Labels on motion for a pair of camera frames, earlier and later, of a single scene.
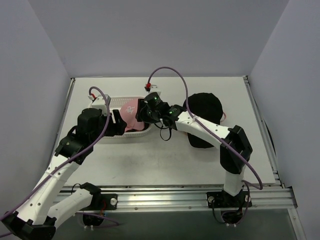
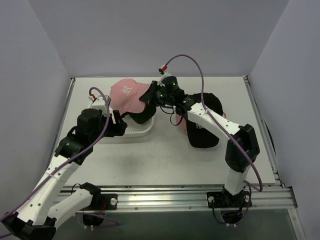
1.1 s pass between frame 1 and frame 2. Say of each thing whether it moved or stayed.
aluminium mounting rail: stayed
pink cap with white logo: moved
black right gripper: moved
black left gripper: stayed
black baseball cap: stayed
